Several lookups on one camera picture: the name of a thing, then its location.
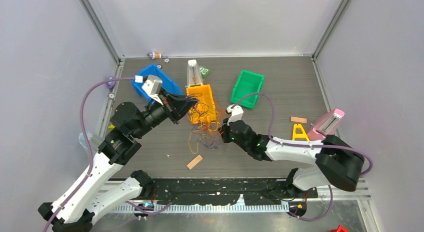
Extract green plastic bin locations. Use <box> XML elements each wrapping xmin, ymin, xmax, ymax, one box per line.
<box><xmin>230</xmin><ymin>70</ymin><xmax>265</xmax><ymax>109</ymax></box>

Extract orange plastic bin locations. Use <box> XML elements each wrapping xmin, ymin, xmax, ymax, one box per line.
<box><xmin>186</xmin><ymin>84</ymin><xmax>217</xmax><ymax>124</ymax></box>

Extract green owl toy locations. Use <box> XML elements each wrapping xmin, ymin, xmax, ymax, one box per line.
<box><xmin>199</xmin><ymin>66</ymin><xmax>211</xmax><ymax>78</ymax></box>

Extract orange purple cables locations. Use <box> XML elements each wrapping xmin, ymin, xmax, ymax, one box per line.
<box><xmin>185</xmin><ymin>95</ymin><xmax>229</xmax><ymax>155</ymax></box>

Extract pink metronome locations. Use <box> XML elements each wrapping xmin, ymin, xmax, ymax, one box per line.
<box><xmin>307</xmin><ymin>108</ymin><xmax>345</xmax><ymax>141</ymax></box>

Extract clear blue plastic bag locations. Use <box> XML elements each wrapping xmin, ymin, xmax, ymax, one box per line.
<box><xmin>78</xmin><ymin>131</ymin><xmax>104</xmax><ymax>157</ymax></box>

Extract white metronome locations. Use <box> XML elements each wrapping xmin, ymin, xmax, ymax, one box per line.
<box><xmin>187</xmin><ymin>59</ymin><xmax>204</xmax><ymax>87</ymax></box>

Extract yellow triangle block right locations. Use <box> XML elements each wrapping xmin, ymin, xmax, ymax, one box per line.
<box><xmin>292</xmin><ymin>124</ymin><xmax>310</xmax><ymax>141</ymax></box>

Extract tan wooden block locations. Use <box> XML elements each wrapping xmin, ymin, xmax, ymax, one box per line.
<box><xmin>187</xmin><ymin>155</ymin><xmax>203</xmax><ymax>170</ymax></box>
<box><xmin>290</xmin><ymin>116</ymin><xmax>308</xmax><ymax>124</ymax></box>

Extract tan wooden block right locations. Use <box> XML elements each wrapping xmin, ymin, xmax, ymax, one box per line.
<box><xmin>290</xmin><ymin>116</ymin><xmax>308</xmax><ymax>124</ymax></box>

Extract red object bottom edge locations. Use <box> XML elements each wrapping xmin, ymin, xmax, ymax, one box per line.
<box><xmin>328</xmin><ymin>225</ymin><xmax>349</xmax><ymax>232</ymax></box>

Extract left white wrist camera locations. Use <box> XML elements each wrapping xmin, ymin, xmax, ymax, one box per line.
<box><xmin>134</xmin><ymin>75</ymin><xmax>163</xmax><ymax>105</ymax></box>

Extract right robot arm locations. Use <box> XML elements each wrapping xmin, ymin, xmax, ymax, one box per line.
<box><xmin>219</xmin><ymin>119</ymin><xmax>365</xmax><ymax>197</ymax></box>

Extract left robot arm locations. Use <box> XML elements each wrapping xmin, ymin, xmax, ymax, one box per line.
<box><xmin>38</xmin><ymin>89</ymin><xmax>198</xmax><ymax>232</ymax></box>

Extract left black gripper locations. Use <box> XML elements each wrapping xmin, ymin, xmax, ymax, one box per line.
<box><xmin>132</xmin><ymin>87</ymin><xmax>197</xmax><ymax>138</ymax></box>

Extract purple lotus toy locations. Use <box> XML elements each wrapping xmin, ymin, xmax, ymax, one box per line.
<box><xmin>106</xmin><ymin>76</ymin><xmax>116</xmax><ymax>89</ymax></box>

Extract clown figurine toy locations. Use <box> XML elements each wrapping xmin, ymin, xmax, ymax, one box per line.
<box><xmin>146</xmin><ymin>51</ymin><xmax>162</xmax><ymax>59</ymax></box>

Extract blue plastic bin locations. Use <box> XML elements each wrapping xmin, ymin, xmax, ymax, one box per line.
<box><xmin>131</xmin><ymin>64</ymin><xmax>182</xmax><ymax>102</ymax></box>

